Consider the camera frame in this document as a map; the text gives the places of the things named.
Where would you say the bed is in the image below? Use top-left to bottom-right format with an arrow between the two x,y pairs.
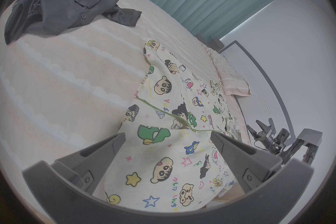
0,0 -> 296,208

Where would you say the white printed pyjama top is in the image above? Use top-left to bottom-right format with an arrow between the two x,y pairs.
104,39 -> 252,211

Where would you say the pink striped pillow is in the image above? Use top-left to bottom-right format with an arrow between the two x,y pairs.
205,47 -> 252,97

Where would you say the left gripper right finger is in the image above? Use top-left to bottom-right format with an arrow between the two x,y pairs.
211,132 -> 283,194

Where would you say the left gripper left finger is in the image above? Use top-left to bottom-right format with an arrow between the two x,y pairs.
51,133 -> 127,195

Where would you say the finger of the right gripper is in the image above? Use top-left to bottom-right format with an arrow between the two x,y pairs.
247,124 -> 260,140
256,119 -> 269,135

